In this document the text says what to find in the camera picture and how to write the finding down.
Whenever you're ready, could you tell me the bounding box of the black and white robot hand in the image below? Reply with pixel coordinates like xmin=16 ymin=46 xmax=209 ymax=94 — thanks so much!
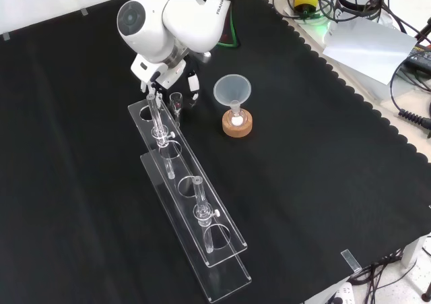
xmin=130 ymin=49 xmax=201 ymax=108

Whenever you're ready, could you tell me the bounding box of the clear glass weighing funnel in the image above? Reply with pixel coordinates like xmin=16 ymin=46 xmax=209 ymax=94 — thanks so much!
xmin=168 ymin=92 xmax=184 ymax=128

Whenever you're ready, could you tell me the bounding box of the translucent plastic funnel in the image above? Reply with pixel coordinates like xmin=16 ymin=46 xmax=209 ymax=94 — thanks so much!
xmin=212 ymin=75 xmax=253 ymax=115

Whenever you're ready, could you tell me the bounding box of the clear acrylic funnel stand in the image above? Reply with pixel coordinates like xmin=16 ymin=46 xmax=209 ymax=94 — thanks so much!
xmin=127 ymin=94 xmax=253 ymax=303

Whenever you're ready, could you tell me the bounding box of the round-bottom glass flask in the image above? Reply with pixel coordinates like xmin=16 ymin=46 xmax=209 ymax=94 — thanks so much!
xmin=226 ymin=102 xmax=248 ymax=128

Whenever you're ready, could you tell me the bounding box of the black table cloth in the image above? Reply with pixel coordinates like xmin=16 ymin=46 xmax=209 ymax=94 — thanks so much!
xmin=0 ymin=0 xmax=431 ymax=304

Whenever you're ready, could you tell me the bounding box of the pale grey board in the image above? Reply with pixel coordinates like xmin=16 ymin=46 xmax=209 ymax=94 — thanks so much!
xmin=322 ymin=16 xmax=419 ymax=86

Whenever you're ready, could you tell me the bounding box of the black power adapter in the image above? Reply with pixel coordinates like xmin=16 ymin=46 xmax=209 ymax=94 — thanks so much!
xmin=403 ymin=43 xmax=431 ymax=73

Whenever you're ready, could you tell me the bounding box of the white power strip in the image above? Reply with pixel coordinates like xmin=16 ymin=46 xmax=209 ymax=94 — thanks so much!
xmin=324 ymin=281 xmax=356 ymax=304

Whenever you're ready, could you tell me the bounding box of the white table leg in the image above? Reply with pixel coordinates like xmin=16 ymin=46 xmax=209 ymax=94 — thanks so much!
xmin=401 ymin=232 xmax=431 ymax=268

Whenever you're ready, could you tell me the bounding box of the cork ring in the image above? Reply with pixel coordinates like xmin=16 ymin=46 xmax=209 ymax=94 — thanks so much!
xmin=221 ymin=109 xmax=254 ymax=138

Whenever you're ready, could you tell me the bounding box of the black coiled cable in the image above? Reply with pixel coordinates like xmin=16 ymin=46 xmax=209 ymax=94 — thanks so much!
xmin=389 ymin=57 xmax=431 ymax=130

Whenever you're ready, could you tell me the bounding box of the black floor cable bundle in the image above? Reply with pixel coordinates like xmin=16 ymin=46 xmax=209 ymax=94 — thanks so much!
xmin=349 ymin=248 xmax=419 ymax=304

